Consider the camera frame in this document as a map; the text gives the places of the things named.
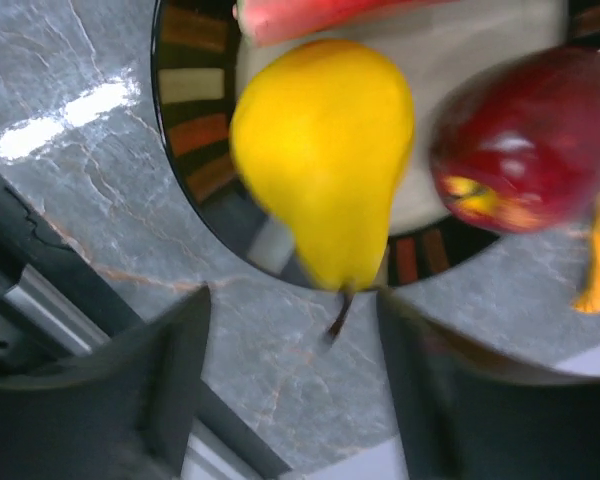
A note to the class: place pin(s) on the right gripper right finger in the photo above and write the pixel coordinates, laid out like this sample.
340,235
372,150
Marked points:
466,411

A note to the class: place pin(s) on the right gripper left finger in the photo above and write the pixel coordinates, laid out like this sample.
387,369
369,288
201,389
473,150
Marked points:
125,411

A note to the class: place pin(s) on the dark red fake apple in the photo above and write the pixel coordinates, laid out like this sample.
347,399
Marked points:
516,148

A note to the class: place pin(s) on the yellow fake fruit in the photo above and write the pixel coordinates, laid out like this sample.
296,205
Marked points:
321,137

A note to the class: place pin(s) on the orange red fake fruit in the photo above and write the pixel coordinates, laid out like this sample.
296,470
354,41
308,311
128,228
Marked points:
265,22

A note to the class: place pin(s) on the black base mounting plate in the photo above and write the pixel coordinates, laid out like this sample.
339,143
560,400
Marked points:
52,303

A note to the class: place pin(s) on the dark rimmed ceramic plate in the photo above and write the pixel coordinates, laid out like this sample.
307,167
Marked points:
198,70

